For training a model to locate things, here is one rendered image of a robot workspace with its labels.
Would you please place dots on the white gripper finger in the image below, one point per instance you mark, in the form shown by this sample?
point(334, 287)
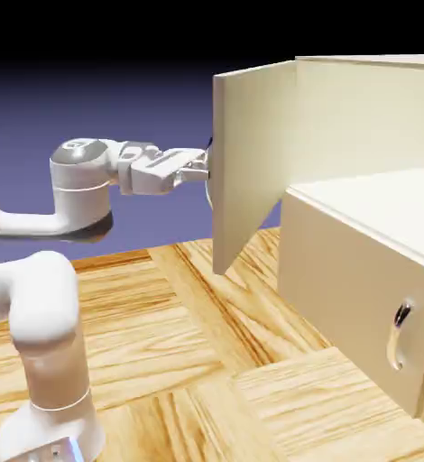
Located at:
point(195, 175)
point(200, 164)

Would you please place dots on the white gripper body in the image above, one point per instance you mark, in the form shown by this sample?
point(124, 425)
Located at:
point(154, 177)

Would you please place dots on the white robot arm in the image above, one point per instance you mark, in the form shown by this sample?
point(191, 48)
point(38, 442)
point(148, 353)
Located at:
point(78, 180)

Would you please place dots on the cream cabinet door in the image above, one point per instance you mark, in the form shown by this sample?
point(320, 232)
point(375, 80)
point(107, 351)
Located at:
point(342, 281)
point(251, 162)

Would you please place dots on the cream cabinet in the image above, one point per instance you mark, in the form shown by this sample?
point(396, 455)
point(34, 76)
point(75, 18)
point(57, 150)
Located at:
point(363, 119)

